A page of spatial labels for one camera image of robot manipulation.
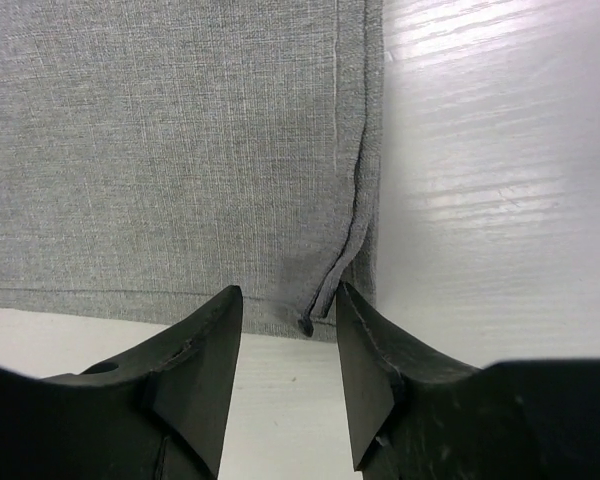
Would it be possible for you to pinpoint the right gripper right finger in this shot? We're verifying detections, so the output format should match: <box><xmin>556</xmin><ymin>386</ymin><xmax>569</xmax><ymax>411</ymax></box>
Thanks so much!
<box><xmin>336</xmin><ymin>283</ymin><xmax>600</xmax><ymax>479</ymax></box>

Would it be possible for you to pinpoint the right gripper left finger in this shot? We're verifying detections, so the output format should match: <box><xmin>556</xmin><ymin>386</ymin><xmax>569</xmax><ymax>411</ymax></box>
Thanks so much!
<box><xmin>0</xmin><ymin>286</ymin><xmax>243</xmax><ymax>479</ymax></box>

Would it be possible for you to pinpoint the grey cloth napkin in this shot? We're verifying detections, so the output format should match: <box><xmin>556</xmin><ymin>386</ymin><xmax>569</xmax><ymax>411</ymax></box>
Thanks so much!
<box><xmin>0</xmin><ymin>1</ymin><xmax>384</xmax><ymax>342</ymax></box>

